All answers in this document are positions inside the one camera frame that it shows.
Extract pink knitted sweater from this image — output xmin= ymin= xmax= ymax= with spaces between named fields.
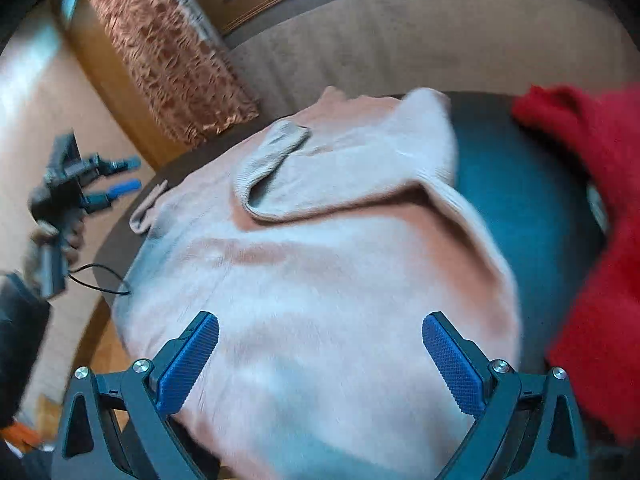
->
xmin=113 ymin=88 xmax=521 ymax=479

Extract brown floral curtain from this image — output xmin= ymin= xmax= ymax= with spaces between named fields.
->
xmin=88 ymin=0 xmax=259 ymax=148

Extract white garment under red one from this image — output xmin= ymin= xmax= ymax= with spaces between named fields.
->
xmin=587 ymin=184 xmax=610 ymax=234

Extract person's left hand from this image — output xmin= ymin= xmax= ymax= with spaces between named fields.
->
xmin=21 ymin=214 xmax=85 ymax=296

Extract black cable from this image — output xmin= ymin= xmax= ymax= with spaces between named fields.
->
xmin=67 ymin=262 xmax=132 ymax=297

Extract red knitted garment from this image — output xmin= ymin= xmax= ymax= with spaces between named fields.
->
xmin=512 ymin=86 xmax=639 ymax=443

